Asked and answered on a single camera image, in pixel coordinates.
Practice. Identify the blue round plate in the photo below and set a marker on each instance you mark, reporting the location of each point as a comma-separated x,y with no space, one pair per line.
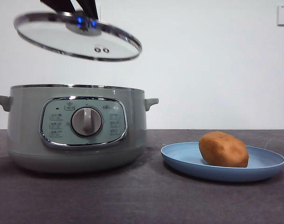
183,156

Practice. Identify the glass lid with green knob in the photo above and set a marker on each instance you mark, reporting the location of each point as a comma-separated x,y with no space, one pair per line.
62,39

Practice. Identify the pale green electric steamer pot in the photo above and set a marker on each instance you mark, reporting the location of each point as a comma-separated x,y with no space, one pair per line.
25,130

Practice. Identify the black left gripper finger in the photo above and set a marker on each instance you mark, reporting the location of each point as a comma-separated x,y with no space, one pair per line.
57,4
89,8

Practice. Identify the brown potato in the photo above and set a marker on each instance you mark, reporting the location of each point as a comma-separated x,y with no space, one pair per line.
222,150

